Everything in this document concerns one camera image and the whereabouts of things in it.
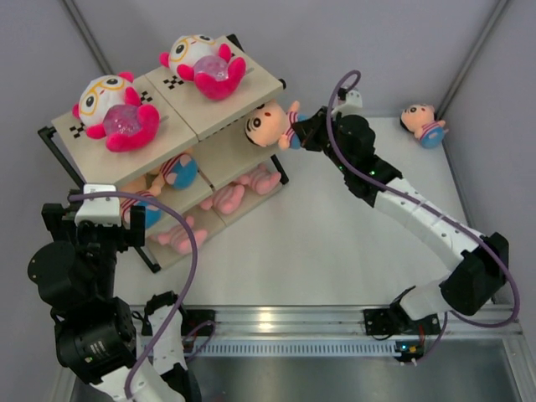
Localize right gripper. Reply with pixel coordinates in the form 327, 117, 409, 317
291, 107, 352, 175

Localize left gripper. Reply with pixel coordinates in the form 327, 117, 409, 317
43, 204, 142, 298

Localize orange doll black hair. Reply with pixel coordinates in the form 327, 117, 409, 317
243, 99, 307, 151

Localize pink striped plush bottom shelf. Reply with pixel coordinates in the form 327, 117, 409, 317
150, 215, 209, 255

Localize small pink panda plush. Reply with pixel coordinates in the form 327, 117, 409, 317
159, 34, 247, 101

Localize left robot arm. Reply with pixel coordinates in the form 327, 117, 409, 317
28, 204, 202, 401

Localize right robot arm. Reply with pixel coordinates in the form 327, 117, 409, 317
292, 108, 509, 332

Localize beige three-tier shelf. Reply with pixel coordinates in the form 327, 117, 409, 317
37, 33, 291, 273

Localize orange doll blue pants front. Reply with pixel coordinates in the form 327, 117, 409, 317
120, 190, 162, 229

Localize orange doll blue pants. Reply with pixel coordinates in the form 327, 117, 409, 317
148, 148, 198, 196
120, 190, 162, 229

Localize orange doll blue pants rear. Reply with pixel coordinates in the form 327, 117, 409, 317
148, 148, 198, 196

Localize large pink panda plush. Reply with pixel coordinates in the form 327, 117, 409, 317
72, 71, 160, 152

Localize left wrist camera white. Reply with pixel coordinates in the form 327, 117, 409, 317
75, 183, 121, 227

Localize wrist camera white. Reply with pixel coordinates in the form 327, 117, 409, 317
337, 88, 363, 112
75, 183, 121, 227

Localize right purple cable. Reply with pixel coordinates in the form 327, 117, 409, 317
327, 70, 521, 365

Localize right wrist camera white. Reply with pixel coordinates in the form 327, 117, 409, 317
337, 88, 363, 112

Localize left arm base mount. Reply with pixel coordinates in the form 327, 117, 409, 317
179, 307, 216, 337

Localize aluminium rail frame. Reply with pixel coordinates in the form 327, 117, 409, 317
129, 303, 524, 357

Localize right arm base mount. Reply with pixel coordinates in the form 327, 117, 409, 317
363, 308, 441, 338

